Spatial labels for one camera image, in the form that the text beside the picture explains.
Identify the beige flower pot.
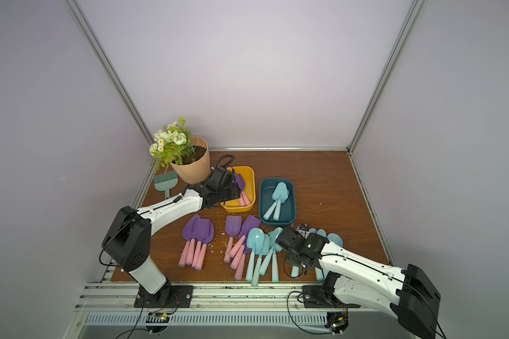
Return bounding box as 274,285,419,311
171,136,212,184

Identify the aluminium front rail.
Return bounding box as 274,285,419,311
74,282,423,314

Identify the teal round shovel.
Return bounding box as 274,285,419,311
263,182,288,221

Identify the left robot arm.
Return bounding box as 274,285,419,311
102,166,240,299

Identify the purple pointed shovel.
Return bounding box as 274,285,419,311
238,195,246,206

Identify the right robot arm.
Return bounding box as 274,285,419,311
277,228,445,338

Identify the dark teal storage box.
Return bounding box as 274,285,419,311
259,177,297,227

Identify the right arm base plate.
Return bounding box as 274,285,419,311
301,285,361,309

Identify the yellow storage box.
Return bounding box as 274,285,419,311
221,166,256,213

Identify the purple shovel far left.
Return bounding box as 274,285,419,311
178,214,201,267

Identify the artificial flower plant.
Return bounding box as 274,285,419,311
149,117,199,170

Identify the circuit board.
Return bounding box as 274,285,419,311
145,312,171,336
325,312,349,336

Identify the green small brush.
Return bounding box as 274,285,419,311
154,171,179,199

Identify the purple square shovel pink handle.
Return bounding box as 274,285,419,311
236,174,251,206

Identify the right circuit board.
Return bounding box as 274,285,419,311
325,312,349,336

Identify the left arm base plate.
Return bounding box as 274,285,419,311
134,284,194,309

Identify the left circuit board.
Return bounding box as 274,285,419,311
145,312,171,336

